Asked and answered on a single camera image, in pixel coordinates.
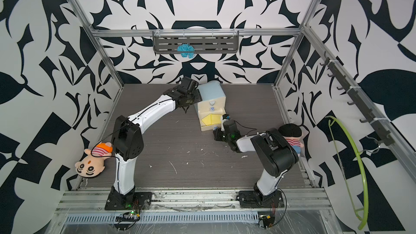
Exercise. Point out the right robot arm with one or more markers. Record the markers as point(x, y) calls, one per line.
point(278, 149)

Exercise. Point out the black hook rail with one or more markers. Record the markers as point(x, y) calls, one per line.
point(359, 99)

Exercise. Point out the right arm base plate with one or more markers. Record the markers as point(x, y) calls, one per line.
point(255, 200)

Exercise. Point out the white cable duct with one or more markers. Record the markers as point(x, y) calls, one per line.
point(168, 217)

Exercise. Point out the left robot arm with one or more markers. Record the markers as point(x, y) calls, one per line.
point(127, 137)

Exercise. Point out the teal crumpled object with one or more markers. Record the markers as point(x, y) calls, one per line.
point(186, 51)

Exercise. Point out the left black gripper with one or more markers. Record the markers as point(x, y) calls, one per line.
point(197, 96)

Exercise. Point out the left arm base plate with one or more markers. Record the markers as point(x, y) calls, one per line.
point(131, 201)

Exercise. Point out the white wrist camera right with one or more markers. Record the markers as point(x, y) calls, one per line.
point(225, 118)

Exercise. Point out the yellow sticky pad right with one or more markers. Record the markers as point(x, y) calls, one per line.
point(207, 119)

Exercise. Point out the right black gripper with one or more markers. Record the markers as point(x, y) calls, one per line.
point(216, 135)

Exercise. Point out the grey wall shelf rack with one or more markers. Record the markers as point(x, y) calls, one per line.
point(204, 42)

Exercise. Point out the yellow sticky note pad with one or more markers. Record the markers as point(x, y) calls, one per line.
point(212, 119)

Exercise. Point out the plush doll black hair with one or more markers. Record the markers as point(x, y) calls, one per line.
point(293, 135)

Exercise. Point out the light blue drawer box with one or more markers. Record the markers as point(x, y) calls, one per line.
point(213, 99)

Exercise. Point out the plush doll orange hat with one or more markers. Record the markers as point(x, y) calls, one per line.
point(94, 161)

